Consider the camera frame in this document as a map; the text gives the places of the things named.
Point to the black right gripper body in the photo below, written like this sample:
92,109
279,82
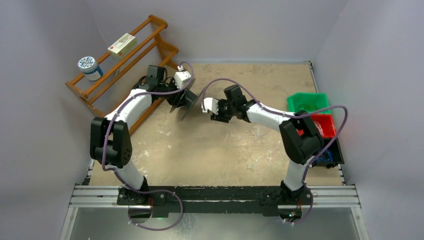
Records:
218,112

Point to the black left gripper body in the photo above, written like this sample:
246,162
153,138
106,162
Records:
171,98

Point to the black perforated cable spool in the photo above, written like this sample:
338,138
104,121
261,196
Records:
185,99

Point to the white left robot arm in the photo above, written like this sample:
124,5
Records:
110,138

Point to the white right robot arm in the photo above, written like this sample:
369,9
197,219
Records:
301,139

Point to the orange wooden rack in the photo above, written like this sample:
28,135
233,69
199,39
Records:
120,75

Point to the green white cardboard box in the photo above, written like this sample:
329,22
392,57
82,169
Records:
122,46

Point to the green plastic bin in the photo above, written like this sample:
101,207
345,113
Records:
309,102

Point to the blue white round jar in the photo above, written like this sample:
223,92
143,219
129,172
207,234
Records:
90,68

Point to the red plastic bin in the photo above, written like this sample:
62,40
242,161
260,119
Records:
324,124

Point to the black plastic bin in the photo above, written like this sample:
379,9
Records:
331,158

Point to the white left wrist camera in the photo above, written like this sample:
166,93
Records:
181,77

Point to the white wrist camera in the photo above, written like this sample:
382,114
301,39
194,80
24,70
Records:
210,104
181,77

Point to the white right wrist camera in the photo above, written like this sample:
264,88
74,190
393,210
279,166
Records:
210,104

